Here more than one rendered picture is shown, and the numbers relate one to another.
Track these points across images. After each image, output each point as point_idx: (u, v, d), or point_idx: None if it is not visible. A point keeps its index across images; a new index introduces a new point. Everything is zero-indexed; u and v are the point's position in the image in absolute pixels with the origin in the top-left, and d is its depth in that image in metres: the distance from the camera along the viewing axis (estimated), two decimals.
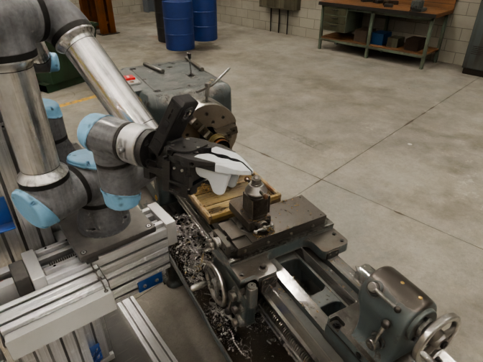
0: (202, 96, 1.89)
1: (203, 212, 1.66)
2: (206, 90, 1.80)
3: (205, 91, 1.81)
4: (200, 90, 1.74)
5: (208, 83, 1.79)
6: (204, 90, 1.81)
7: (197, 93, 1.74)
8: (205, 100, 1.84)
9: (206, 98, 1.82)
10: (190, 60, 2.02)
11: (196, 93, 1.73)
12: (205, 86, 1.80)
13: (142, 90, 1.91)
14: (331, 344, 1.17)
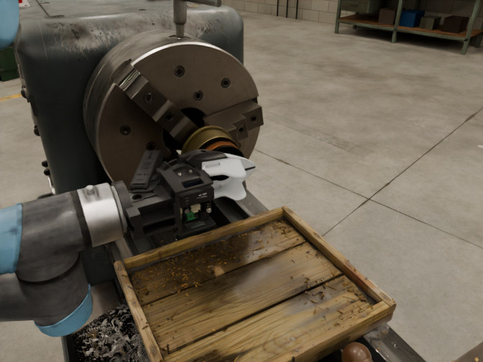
0: (171, 30, 0.73)
1: None
2: (185, 4, 0.64)
3: (182, 8, 0.64)
4: (210, 0, 0.60)
5: None
6: (176, 5, 0.64)
7: (213, 6, 0.59)
8: (175, 35, 0.67)
9: (183, 29, 0.66)
10: None
11: (218, 6, 0.58)
12: None
13: (19, 16, 0.75)
14: None
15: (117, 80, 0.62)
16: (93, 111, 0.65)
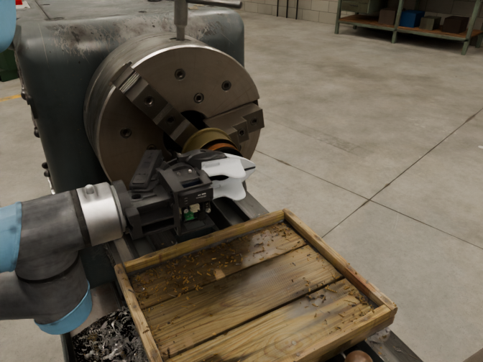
0: (171, 32, 0.73)
1: None
2: (187, 7, 0.65)
3: (186, 11, 0.64)
4: (225, 2, 0.63)
5: None
6: (181, 8, 0.64)
7: (233, 8, 0.63)
8: (177, 38, 0.66)
9: (185, 31, 0.66)
10: None
11: (240, 8, 0.63)
12: None
13: (19, 18, 0.75)
14: None
15: (117, 82, 0.62)
16: (93, 114, 0.65)
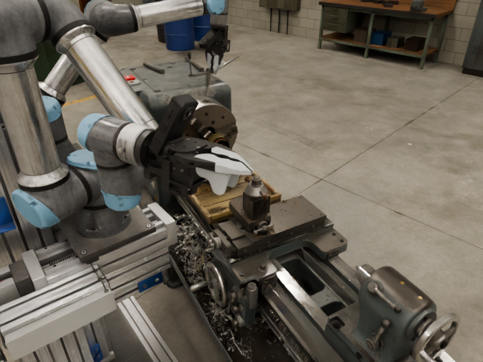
0: (202, 96, 1.90)
1: (203, 212, 1.66)
2: (207, 75, 1.77)
3: (205, 76, 1.78)
4: (198, 74, 1.72)
5: (208, 68, 1.76)
6: (205, 75, 1.78)
7: (195, 76, 1.71)
8: (206, 85, 1.81)
9: (207, 84, 1.79)
10: (190, 60, 2.02)
11: (193, 76, 1.70)
12: (205, 71, 1.77)
13: (142, 90, 1.92)
14: (331, 344, 1.17)
15: None
16: None
